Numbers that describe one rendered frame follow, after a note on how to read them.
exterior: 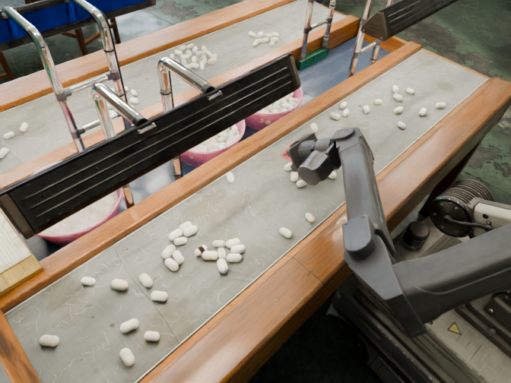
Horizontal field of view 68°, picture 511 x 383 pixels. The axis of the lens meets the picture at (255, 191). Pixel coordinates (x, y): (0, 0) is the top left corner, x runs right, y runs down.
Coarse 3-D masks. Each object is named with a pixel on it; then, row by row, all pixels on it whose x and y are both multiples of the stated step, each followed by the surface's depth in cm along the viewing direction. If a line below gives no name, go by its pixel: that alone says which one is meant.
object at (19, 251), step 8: (0, 216) 90; (0, 224) 89; (8, 224) 89; (0, 232) 87; (8, 232) 88; (0, 240) 86; (8, 240) 86; (16, 240) 86; (0, 248) 85; (8, 248) 85; (16, 248) 85; (24, 248) 85; (0, 256) 83; (8, 256) 83; (16, 256) 84; (24, 256) 84; (0, 264) 82; (8, 264) 82; (0, 272) 81
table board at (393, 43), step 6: (324, 6) 191; (336, 12) 187; (366, 36) 182; (372, 42) 181; (384, 42) 177; (390, 42) 175; (396, 42) 173; (402, 42) 171; (384, 48) 178; (390, 48) 176; (396, 48) 174; (432, 54) 164; (450, 60) 162; (462, 66) 159; (474, 72) 156
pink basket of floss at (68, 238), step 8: (120, 192) 101; (120, 200) 97; (112, 216) 97; (96, 224) 92; (80, 232) 90; (88, 232) 93; (48, 240) 94; (56, 240) 93; (64, 240) 93; (72, 240) 93
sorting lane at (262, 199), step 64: (448, 64) 159; (320, 128) 126; (384, 128) 128; (256, 192) 105; (320, 192) 107; (128, 256) 90; (192, 256) 91; (256, 256) 92; (64, 320) 79; (128, 320) 80; (192, 320) 80
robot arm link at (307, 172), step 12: (336, 132) 86; (348, 132) 83; (312, 156) 87; (324, 156) 86; (336, 156) 86; (300, 168) 86; (312, 168) 85; (324, 168) 84; (336, 168) 86; (312, 180) 87
